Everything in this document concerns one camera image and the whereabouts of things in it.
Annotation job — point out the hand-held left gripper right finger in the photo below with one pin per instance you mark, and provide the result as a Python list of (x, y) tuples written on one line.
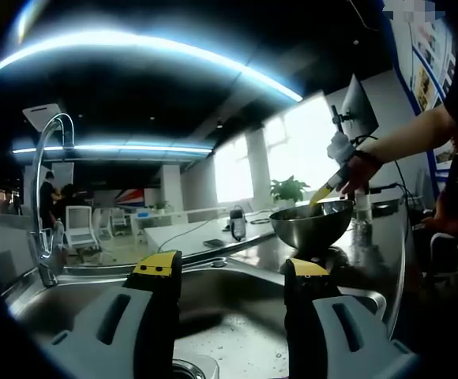
[(343, 339)]

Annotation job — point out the blue and white wall poster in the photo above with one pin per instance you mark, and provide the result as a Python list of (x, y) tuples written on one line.
[(426, 63)]

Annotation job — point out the sink drain strainer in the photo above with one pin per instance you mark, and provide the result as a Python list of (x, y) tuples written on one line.
[(191, 369)]

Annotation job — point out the clear glass cup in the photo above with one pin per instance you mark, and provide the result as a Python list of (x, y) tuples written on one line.
[(363, 207)]

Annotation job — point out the stainless steel sink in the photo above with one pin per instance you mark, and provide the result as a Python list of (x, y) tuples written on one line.
[(229, 300)]

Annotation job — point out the large potted green plant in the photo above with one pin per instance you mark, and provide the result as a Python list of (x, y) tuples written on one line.
[(290, 189)]

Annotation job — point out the long curved ceiling light strip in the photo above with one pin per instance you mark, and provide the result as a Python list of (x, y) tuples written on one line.
[(142, 47)]

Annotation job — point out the black smartphone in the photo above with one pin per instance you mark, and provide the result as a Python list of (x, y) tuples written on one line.
[(214, 243)]

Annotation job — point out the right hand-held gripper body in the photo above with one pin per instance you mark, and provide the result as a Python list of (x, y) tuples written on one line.
[(341, 148)]

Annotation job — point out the dark water bottle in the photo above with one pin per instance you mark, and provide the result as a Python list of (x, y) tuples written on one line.
[(237, 225)]

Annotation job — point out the white mesh office chair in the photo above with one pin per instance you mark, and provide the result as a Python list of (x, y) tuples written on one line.
[(81, 229)]

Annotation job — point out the small potted green plant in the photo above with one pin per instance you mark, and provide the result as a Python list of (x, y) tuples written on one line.
[(161, 206)]

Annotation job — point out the person's right hand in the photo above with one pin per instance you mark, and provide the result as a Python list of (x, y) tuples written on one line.
[(361, 171)]

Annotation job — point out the stainless steel bowl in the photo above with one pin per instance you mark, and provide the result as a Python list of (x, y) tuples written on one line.
[(312, 227)]

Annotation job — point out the short ceiling light strip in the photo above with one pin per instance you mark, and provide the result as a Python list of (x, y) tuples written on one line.
[(134, 148)]

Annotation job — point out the chrome curved faucet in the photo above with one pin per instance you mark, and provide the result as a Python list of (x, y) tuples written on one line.
[(41, 189)]

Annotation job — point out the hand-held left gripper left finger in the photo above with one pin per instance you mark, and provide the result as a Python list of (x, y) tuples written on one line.
[(110, 335)]

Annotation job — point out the blue and white box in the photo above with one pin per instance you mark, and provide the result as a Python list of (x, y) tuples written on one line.
[(142, 215)]

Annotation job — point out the ceiling air conditioner unit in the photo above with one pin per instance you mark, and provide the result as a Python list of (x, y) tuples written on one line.
[(41, 116)]

